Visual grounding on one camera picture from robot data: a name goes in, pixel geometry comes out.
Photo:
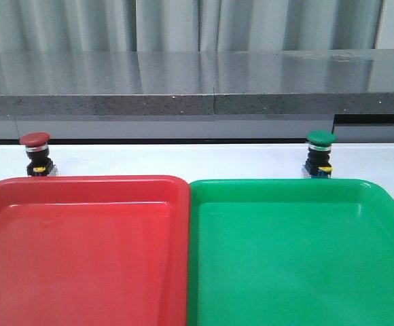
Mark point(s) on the green mushroom push button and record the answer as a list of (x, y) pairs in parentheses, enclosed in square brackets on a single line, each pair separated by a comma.
[(317, 165)]

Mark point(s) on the red mushroom push button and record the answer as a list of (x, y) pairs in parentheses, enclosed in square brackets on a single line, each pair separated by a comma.
[(37, 150)]

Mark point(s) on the green plastic tray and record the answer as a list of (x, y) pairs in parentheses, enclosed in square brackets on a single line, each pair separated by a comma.
[(291, 252)]

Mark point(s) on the grey stone counter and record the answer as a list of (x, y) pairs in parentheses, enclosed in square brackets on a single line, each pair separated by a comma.
[(184, 97)]

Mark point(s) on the grey pleated curtain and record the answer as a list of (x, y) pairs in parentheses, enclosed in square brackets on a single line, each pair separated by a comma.
[(187, 26)]

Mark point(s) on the red plastic tray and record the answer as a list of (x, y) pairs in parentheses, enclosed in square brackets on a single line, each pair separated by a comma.
[(94, 250)]

